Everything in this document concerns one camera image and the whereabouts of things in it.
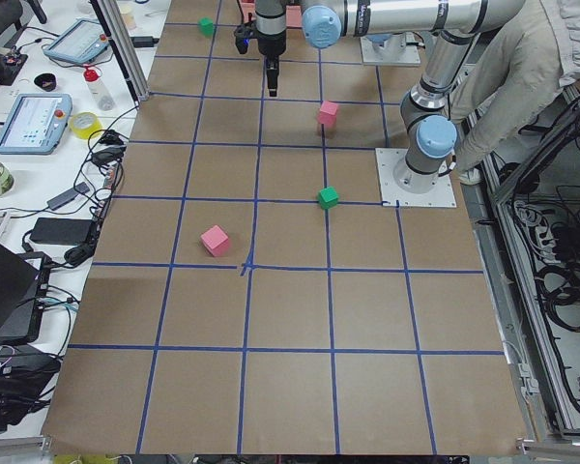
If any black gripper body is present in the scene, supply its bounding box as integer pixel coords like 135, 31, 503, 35
256, 30, 287, 61

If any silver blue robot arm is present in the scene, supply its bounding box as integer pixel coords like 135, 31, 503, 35
299, 1, 522, 193

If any pink plastic bin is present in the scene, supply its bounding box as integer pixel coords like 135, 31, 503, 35
239, 0, 302, 28

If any green cube far corner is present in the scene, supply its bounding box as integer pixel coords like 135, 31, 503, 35
198, 17, 216, 37

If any tall pink block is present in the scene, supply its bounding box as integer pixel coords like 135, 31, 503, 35
317, 101, 339, 131

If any green cube near base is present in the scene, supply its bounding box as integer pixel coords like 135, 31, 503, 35
317, 186, 339, 210

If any red capped squeeze bottle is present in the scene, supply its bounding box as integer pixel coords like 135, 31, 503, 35
83, 67, 115, 111

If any pink cube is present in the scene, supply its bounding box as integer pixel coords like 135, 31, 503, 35
200, 225, 230, 257

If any far teach pendant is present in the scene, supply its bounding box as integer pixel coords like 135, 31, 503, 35
43, 18, 108, 65

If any teach pendant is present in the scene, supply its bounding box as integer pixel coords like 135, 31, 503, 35
43, 18, 108, 65
0, 93, 73, 155

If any yellow tape roll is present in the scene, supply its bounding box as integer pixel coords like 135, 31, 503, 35
69, 112, 102, 140

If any black small bowl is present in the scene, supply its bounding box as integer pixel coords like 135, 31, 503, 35
34, 72, 57, 92

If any grey usb hub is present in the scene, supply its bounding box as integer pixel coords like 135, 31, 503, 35
46, 182, 90, 211

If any brown paper table cover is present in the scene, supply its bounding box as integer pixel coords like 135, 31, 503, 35
43, 1, 527, 455

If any near teach pendant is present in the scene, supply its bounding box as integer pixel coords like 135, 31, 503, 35
0, 93, 73, 155

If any person in beige clothes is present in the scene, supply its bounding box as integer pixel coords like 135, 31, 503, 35
449, 0, 580, 186

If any black power adapter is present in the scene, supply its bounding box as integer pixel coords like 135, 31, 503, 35
30, 217, 93, 246

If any black laptop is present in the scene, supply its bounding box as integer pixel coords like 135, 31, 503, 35
0, 244, 50, 346

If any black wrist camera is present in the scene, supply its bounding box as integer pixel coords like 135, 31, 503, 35
234, 21, 256, 55

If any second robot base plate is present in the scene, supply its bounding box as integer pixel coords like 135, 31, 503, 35
361, 32, 421, 67

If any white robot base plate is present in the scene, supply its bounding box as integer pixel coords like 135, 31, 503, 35
375, 148, 456, 208

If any aluminium frame post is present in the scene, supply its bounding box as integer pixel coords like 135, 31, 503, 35
90, 0, 150, 103

